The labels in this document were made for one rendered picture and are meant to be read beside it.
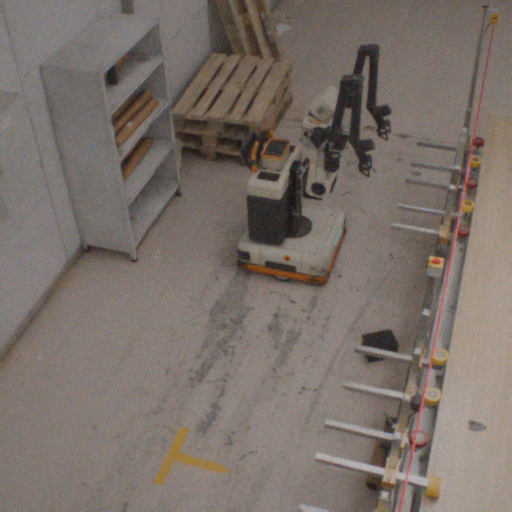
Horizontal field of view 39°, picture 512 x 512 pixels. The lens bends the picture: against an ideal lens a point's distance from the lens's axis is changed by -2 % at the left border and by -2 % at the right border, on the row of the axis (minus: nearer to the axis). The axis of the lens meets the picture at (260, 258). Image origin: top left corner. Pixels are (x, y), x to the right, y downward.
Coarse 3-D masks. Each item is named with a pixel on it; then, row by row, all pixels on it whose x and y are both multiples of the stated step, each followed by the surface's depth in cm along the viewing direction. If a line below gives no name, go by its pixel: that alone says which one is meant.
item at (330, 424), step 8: (328, 424) 322; (336, 424) 322; (344, 424) 322; (352, 424) 322; (352, 432) 320; (360, 432) 319; (368, 432) 318; (376, 432) 318; (384, 440) 317; (408, 440) 314; (416, 448) 313
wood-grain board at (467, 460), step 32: (480, 192) 443; (480, 224) 419; (480, 256) 398; (480, 288) 379; (480, 320) 361; (448, 352) 349; (480, 352) 346; (448, 384) 332; (480, 384) 331; (448, 416) 318; (480, 416) 317; (448, 448) 306; (480, 448) 305; (448, 480) 294; (480, 480) 293
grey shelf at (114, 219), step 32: (96, 32) 486; (128, 32) 484; (160, 32) 508; (64, 64) 451; (96, 64) 449; (128, 64) 513; (160, 64) 528; (64, 96) 460; (96, 96) 452; (128, 96) 482; (160, 96) 547; (64, 128) 478; (96, 128) 469; (160, 128) 566; (64, 160) 497; (96, 160) 487; (160, 160) 551; (96, 192) 507; (128, 192) 521; (160, 192) 584; (96, 224) 528; (128, 224) 518
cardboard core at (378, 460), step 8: (376, 440) 410; (376, 448) 404; (376, 456) 399; (384, 456) 399; (376, 464) 395; (384, 464) 397; (368, 480) 388; (376, 480) 387; (368, 488) 391; (376, 488) 390
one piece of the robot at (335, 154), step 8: (344, 136) 470; (336, 144) 463; (344, 144) 463; (320, 152) 462; (328, 152) 457; (336, 152) 455; (344, 152) 458; (328, 160) 461; (336, 160) 459; (328, 168) 465; (336, 168) 463
